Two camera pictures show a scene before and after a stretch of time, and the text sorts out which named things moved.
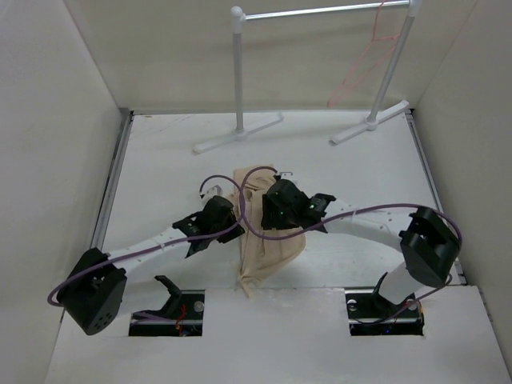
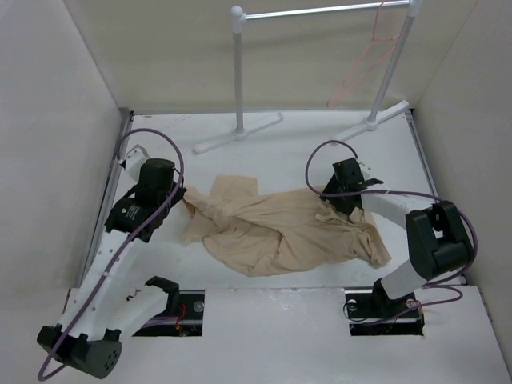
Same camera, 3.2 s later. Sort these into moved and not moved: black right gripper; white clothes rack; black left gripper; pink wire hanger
Moved: black left gripper; black right gripper
Not moved: pink wire hanger; white clothes rack
